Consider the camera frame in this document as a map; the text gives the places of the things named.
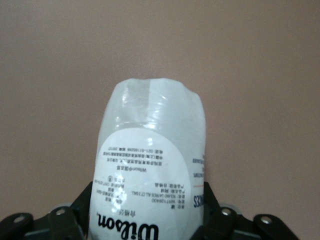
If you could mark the white Wilson tennis ball can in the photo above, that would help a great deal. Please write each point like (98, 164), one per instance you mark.
(150, 125)

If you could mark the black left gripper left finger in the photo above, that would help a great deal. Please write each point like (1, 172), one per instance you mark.
(62, 225)

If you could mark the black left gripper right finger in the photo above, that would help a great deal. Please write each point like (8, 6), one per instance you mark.
(225, 225)

